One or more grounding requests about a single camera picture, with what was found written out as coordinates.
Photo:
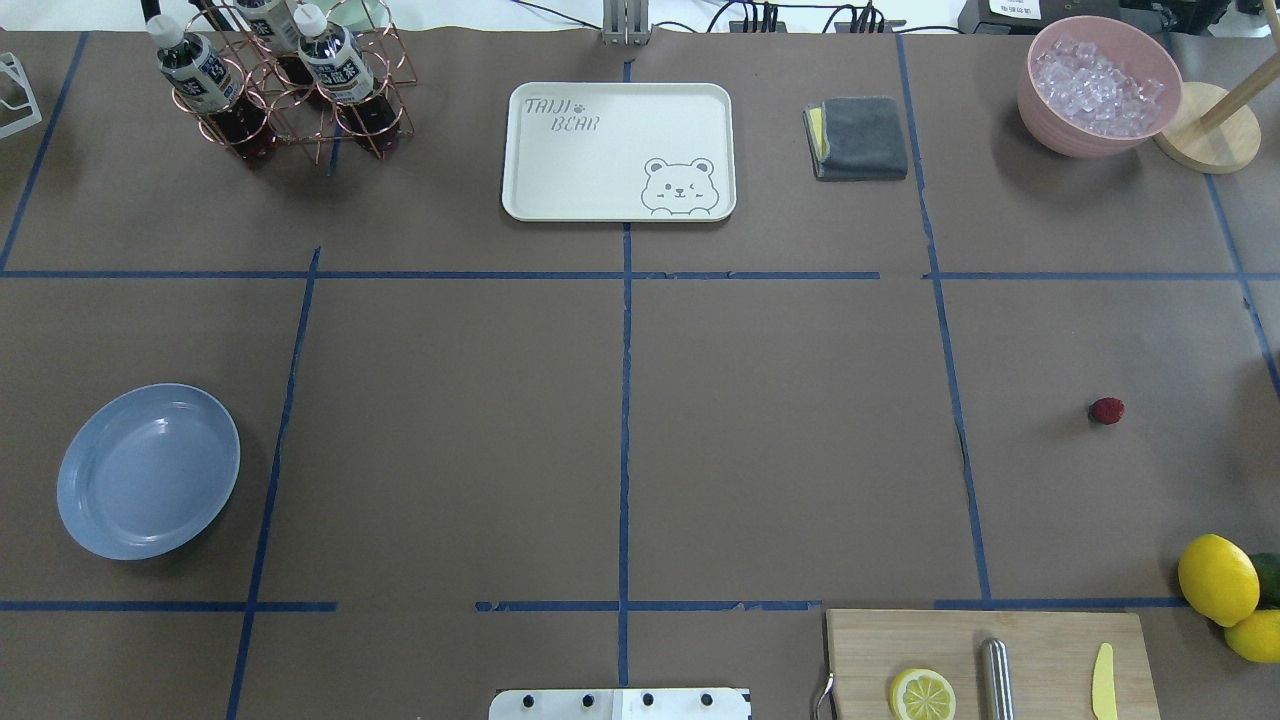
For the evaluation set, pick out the tea bottle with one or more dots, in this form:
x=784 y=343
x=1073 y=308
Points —
x=272 y=23
x=208 y=87
x=332 y=55

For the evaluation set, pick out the grey folded cloth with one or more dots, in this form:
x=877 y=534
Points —
x=856 y=139

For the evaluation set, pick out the green lime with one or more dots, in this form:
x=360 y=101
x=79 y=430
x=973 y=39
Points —
x=1266 y=565

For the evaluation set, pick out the tea bottle right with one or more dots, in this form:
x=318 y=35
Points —
x=332 y=55

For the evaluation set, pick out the half lemon slice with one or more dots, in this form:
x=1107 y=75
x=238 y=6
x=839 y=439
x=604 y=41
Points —
x=921 y=693

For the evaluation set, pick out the wooden round stand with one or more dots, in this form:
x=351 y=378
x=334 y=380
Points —
x=1214 y=131

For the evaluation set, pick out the white wire cup rack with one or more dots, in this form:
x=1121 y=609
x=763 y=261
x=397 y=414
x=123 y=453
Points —
x=19 y=106

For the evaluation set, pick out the red strawberry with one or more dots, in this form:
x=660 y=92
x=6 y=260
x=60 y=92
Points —
x=1106 y=411

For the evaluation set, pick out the yellow plastic knife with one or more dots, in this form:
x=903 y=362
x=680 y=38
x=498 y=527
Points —
x=1103 y=688

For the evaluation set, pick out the cream bear tray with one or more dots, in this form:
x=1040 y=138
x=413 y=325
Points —
x=586 y=152

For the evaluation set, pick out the large yellow lemon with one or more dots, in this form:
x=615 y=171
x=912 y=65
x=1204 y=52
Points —
x=1218 y=580

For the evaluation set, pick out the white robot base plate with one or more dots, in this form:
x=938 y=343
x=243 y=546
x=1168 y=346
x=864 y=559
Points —
x=623 y=703

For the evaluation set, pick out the tea bottle left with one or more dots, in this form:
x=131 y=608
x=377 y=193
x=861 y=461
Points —
x=208 y=87

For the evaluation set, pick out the wooden cutting board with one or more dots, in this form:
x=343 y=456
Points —
x=1051 y=658

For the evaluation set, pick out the small yellow lemon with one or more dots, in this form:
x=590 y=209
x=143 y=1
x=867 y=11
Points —
x=1256 y=638

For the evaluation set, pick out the blue plate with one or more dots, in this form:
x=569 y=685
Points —
x=148 y=472

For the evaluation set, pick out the copper wire bottle rack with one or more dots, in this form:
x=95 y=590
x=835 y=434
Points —
x=293 y=120

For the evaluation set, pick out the tea bottle back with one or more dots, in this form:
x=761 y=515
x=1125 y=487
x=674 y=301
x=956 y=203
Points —
x=272 y=23

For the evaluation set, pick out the pink bowl of ice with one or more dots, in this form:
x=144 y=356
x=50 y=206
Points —
x=1094 y=86

